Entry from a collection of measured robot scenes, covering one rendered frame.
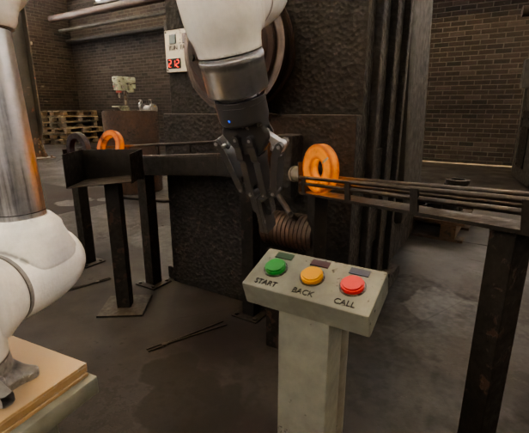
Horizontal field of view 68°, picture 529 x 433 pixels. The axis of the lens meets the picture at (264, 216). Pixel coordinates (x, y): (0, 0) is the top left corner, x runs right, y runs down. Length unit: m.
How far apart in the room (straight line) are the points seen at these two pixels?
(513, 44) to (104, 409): 7.10
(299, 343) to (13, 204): 0.64
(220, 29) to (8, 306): 0.63
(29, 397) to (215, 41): 0.70
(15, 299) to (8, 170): 0.26
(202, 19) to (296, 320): 0.50
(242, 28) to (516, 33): 7.04
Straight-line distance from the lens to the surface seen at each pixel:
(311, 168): 1.30
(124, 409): 1.41
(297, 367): 0.77
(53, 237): 0.96
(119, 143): 2.18
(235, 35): 0.53
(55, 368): 0.95
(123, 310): 1.93
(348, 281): 0.68
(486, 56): 7.45
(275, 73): 1.50
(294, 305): 0.70
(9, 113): 0.94
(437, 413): 1.43
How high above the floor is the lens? 0.89
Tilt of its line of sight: 15 degrees down
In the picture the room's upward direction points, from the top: straight up
